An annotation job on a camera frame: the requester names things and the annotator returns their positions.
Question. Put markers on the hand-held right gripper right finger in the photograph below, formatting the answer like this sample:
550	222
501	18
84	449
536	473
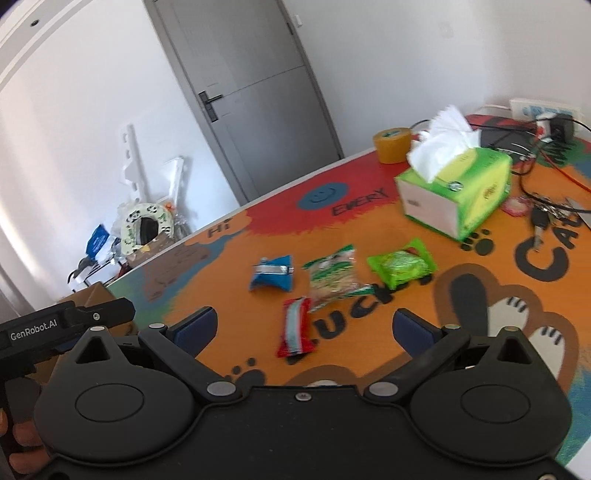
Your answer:
412	333

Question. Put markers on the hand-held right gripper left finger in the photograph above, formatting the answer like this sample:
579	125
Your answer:
197	326

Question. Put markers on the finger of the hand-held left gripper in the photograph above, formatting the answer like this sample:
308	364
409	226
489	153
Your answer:
104	314

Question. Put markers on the large cardboard box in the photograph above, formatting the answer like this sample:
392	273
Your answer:
94	293

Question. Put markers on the bright green snack packet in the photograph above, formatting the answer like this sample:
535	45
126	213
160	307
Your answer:
401	267

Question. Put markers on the blue snack packet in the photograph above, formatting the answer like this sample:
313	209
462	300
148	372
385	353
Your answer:
272	276

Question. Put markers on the green white snack packet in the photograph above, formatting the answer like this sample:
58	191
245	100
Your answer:
332	277

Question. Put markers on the red snack packet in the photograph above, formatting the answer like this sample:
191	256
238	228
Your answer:
295	330

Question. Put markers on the person's left hand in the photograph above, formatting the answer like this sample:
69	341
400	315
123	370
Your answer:
27	438

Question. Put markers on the cartoon printed table mat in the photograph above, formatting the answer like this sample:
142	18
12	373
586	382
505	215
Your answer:
461	304

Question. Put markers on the blue bag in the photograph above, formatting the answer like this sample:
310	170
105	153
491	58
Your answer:
98	241

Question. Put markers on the small cardboard box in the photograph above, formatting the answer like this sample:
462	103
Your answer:
159	247

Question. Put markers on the white plastic bag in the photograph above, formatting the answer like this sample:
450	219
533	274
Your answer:
175	182

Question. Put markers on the green tissue box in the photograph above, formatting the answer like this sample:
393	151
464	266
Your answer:
475	194

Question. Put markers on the white plastic rack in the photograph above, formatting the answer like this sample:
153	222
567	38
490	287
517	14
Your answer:
134	161

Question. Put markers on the bunch of keys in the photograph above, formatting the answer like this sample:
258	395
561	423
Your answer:
539	221

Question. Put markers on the brown tape roll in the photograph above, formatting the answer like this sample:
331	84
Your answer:
392	145

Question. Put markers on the dark flat object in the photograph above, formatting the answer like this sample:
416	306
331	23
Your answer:
505	137

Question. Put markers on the grey door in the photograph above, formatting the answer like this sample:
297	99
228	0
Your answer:
258	92

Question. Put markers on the white plug adapter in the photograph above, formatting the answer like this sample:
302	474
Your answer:
545	125

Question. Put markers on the black charger adapter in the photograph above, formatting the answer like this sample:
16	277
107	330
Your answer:
562	130

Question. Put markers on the white power strip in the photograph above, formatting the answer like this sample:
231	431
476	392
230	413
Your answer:
531	107

